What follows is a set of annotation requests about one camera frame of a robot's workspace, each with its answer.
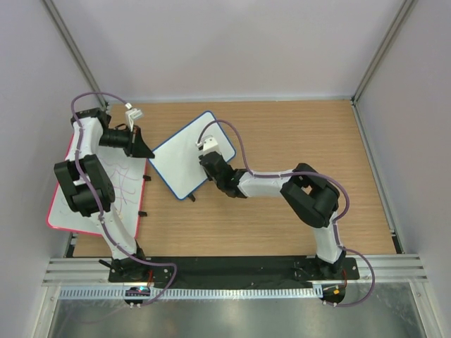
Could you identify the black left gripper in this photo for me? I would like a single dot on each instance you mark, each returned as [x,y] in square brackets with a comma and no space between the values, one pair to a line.
[137,147]

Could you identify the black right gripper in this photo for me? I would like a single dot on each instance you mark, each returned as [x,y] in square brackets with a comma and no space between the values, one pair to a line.
[208,177]

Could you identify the blue framed whiteboard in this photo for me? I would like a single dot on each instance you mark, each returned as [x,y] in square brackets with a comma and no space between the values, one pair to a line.
[176,160]

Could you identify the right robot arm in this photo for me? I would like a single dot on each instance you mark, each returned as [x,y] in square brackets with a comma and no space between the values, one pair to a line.
[313,197]

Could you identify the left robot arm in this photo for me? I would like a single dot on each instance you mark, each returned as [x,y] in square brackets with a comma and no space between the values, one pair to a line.
[88,190]

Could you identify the pink framed whiteboard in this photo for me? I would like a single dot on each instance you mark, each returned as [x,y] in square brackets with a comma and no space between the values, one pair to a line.
[126,175]

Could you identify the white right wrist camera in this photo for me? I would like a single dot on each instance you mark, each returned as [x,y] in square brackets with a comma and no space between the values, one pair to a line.
[207,145]

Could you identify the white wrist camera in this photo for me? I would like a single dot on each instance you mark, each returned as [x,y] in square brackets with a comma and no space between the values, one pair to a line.
[207,145]
[132,115]

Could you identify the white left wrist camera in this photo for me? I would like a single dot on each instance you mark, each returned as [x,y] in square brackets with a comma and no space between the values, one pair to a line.
[132,115]

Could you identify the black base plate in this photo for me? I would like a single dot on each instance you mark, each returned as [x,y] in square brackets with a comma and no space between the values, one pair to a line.
[205,269]

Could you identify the white slotted cable duct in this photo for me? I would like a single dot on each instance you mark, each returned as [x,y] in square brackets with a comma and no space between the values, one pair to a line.
[140,293]

